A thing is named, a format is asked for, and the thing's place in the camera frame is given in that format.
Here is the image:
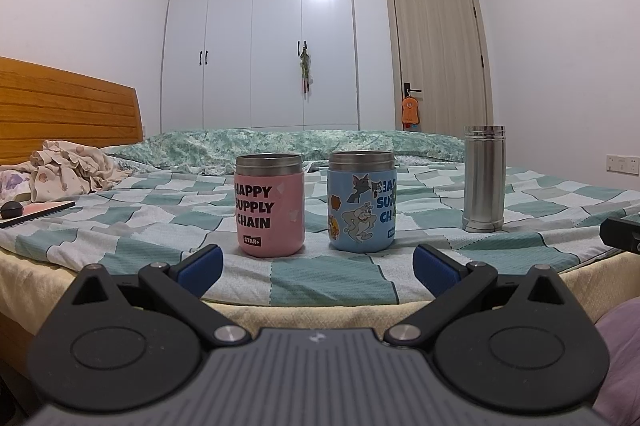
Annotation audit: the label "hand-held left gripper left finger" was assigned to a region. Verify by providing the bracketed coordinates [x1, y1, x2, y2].
[62, 244, 252, 349]

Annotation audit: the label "pink printed steel cup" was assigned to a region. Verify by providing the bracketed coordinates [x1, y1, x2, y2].
[235, 153, 306, 258]

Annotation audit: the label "green floral quilt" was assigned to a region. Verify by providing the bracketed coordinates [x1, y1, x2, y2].
[102, 128, 467, 181]

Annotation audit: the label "crumpled floral beige clothes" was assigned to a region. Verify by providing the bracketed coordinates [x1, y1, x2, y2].
[29, 139, 129, 203]

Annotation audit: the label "orange hanging plush toy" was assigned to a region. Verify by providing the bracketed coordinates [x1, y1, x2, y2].
[401, 96, 421, 131]

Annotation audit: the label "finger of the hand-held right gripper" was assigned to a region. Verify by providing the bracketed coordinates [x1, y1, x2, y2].
[599, 216, 640, 257]

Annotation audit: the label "white wardrobe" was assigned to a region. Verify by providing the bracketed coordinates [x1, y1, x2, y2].
[160, 0, 361, 133]

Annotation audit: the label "wooden bed headboard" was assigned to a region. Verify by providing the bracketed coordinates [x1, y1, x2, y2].
[0, 56, 144, 167]

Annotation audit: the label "purple patterned pillow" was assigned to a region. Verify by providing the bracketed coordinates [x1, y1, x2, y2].
[0, 169, 36, 205]

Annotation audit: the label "tall plain steel cup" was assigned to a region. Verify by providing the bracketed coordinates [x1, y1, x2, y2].
[461, 125, 507, 234]

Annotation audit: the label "pink flat notebook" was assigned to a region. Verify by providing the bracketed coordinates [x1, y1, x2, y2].
[0, 200, 77, 229]

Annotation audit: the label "white wall socket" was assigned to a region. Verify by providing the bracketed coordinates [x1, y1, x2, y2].
[606, 154, 640, 175]

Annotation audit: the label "light wooden door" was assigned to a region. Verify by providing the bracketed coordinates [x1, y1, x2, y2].
[384, 0, 495, 139]

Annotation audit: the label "purple cloth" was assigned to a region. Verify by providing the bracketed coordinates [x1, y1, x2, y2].
[592, 301, 640, 422]

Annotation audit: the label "blue cartoon steel cup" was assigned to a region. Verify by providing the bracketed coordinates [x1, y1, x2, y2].
[327, 151, 398, 253]

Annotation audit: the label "green checkered bed sheet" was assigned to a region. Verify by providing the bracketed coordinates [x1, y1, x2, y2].
[0, 160, 640, 307]

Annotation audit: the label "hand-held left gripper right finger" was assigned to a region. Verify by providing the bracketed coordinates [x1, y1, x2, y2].
[384, 243, 571, 349]

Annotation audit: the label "beige mattress pad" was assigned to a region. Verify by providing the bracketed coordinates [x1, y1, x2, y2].
[0, 248, 640, 359]

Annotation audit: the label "green hanging charm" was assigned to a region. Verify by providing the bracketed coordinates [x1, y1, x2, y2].
[299, 44, 314, 94]

